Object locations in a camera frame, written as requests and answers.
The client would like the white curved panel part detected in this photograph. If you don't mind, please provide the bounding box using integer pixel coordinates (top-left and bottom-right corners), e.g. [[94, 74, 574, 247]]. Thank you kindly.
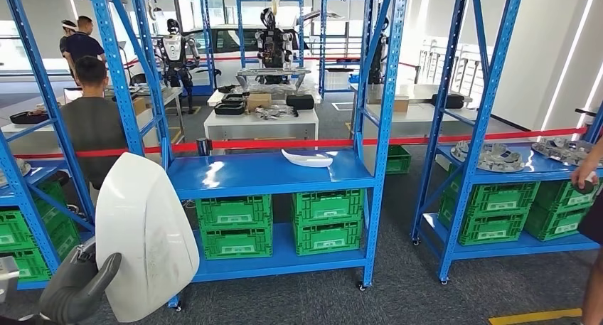
[[95, 152, 201, 323], [281, 149, 334, 169]]

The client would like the red barrier tape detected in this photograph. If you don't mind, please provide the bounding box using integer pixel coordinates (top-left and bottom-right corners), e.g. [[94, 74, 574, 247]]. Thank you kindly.
[[14, 127, 587, 160], [124, 54, 420, 72]]

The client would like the white table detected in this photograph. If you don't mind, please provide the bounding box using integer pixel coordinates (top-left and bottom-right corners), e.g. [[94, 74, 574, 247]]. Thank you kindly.
[[207, 87, 324, 110], [0, 96, 161, 156], [203, 107, 320, 142], [365, 103, 519, 147]]

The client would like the clear plastic bags pile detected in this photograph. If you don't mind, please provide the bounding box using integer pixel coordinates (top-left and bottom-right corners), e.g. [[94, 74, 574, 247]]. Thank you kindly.
[[254, 105, 300, 121]]

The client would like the black hard case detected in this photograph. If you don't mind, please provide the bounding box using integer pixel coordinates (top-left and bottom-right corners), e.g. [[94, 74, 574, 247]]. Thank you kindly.
[[286, 94, 315, 111], [431, 93, 466, 110]]

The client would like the green plastic crate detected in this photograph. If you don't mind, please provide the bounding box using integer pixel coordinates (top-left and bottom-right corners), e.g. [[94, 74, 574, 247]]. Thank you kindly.
[[438, 209, 528, 247], [292, 189, 366, 225], [292, 219, 365, 257], [386, 145, 412, 176], [444, 181, 540, 216], [0, 219, 82, 283], [523, 205, 592, 243], [534, 179, 603, 212], [195, 194, 273, 230], [0, 180, 67, 253], [200, 225, 274, 260]]

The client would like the clear plastic wrap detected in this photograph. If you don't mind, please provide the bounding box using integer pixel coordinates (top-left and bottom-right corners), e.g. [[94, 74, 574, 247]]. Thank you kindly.
[[245, 81, 321, 97]]

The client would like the clear plastic bin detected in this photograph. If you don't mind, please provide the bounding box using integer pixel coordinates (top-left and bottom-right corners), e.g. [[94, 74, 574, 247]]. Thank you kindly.
[[325, 69, 352, 92]]

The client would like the steel bench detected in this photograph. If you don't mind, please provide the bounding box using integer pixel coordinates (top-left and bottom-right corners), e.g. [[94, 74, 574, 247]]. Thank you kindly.
[[235, 67, 313, 92]]

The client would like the white car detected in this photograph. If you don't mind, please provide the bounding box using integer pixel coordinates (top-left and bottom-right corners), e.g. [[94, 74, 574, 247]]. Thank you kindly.
[[181, 10, 326, 86]]

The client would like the dark uncovered humanoid robot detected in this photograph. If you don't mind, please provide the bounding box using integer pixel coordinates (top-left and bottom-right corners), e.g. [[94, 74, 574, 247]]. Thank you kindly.
[[254, 8, 295, 85]]

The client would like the white black humanoid robot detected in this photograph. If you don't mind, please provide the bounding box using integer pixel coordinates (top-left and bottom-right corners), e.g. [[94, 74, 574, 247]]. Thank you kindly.
[[155, 18, 201, 114], [367, 16, 392, 86]]

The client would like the grey metal casting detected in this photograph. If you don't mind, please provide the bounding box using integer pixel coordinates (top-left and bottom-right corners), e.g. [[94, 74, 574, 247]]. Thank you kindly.
[[532, 137, 599, 167], [450, 141, 526, 173], [0, 159, 31, 178]]

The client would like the person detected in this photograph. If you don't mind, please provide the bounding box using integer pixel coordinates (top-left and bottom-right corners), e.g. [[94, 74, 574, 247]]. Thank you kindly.
[[58, 19, 79, 58], [62, 15, 107, 86], [570, 137, 603, 325], [58, 55, 130, 192]]

